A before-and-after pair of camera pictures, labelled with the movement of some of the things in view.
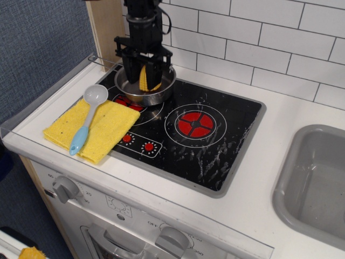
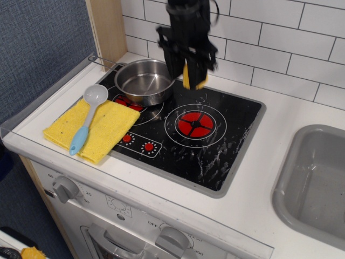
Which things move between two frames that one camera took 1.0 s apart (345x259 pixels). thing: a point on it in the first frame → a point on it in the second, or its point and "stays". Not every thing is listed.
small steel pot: (132, 91) stays
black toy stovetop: (197, 139) stays
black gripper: (145, 38) → (188, 29)
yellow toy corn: (143, 83) → (186, 81)
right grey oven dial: (173, 240) stays
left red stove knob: (126, 138) stays
